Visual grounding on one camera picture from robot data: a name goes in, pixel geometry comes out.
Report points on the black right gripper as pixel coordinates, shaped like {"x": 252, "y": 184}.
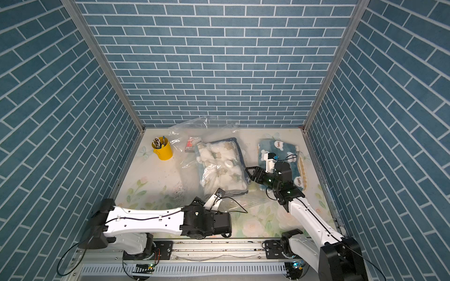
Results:
{"x": 257, "y": 172}

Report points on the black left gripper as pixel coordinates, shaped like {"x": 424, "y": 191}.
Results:
{"x": 201, "y": 204}

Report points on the blue cloud pattern blanket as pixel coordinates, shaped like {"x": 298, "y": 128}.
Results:
{"x": 283, "y": 150}

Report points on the clear plastic vacuum bag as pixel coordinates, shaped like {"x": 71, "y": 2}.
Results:
{"x": 209, "y": 129}

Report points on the orange checkered sunflower blanket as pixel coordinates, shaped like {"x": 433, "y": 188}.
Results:
{"x": 302, "y": 160}

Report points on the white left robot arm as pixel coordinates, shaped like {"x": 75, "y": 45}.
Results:
{"x": 132, "y": 230}

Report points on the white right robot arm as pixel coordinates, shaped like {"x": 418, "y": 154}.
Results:
{"x": 333, "y": 256}

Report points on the white round bag valve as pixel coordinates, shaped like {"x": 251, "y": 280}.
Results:
{"x": 229, "y": 163}

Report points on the cream fluffy navy-trimmed blanket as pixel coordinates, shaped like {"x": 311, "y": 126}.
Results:
{"x": 213, "y": 174}

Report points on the highlighter marker pack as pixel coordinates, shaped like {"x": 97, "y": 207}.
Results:
{"x": 191, "y": 144}

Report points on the yellow metal pen bucket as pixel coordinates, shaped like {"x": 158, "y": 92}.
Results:
{"x": 164, "y": 153}

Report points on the pens in bucket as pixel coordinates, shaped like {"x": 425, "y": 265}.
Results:
{"x": 160, "y": 142}

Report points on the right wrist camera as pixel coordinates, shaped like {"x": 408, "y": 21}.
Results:
{"x": 270, "y": 159}

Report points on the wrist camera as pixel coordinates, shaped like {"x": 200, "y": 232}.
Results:
{"x": 270, "y": 159}
{"x": 214, "y": 201}

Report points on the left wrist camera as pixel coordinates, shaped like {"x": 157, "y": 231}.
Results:
{"x": 214, "y": 201}

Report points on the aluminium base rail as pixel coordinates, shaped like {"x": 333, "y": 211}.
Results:
{"x": 189, "y": 258}

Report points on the right aluminium corner post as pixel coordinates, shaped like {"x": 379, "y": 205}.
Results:
{"x": 340, "y": 51}

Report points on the aluminium corner post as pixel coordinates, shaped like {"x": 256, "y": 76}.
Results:
{"x": 85, "y": 31}
{"x": 340, "y": 51}

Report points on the left aluminium corner post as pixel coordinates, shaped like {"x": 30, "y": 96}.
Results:
{"x": 85, "y": 31}

